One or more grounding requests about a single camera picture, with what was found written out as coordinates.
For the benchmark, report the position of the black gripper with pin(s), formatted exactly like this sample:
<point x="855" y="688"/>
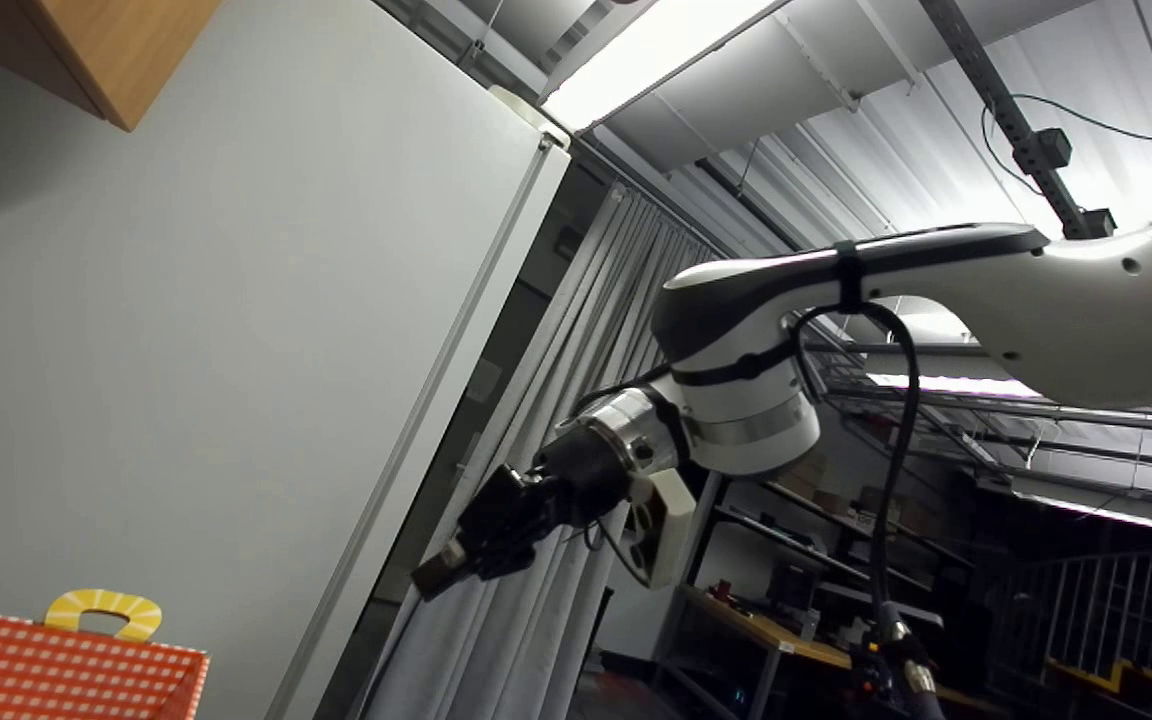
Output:
<point x="539" y="502"/>

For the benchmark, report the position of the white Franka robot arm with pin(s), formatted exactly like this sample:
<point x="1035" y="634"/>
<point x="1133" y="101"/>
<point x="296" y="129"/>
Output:
<point x="1070" y="323"/>

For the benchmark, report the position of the grey curtain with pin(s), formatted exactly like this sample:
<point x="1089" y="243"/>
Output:
<point x="562" y="332"/>

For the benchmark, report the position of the wooden workbench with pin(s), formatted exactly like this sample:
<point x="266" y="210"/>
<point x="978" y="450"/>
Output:
<point x="761" y="640"/>

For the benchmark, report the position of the long ceiling light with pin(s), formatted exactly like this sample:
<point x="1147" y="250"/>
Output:
<point x="659" y="63"/>

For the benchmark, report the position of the metal storage rack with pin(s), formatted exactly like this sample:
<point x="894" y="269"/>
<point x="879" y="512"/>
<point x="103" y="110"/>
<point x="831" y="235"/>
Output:
<point x="1028" y="453"/>

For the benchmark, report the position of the yellow black striped steps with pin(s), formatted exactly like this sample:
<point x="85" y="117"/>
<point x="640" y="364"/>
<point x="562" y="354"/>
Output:
<point x="1122" y="683"/>

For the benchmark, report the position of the black overhead pole with clamps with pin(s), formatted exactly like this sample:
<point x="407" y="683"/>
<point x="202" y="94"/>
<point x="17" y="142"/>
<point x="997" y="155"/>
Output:
<point x="1022" y="135"/>

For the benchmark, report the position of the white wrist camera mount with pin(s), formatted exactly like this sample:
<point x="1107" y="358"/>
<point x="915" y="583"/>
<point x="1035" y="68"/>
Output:
<point x="662" y="524"/>

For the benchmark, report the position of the wooden wall cabinet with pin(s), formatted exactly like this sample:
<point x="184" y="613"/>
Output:
<point x="108" y="45"/>

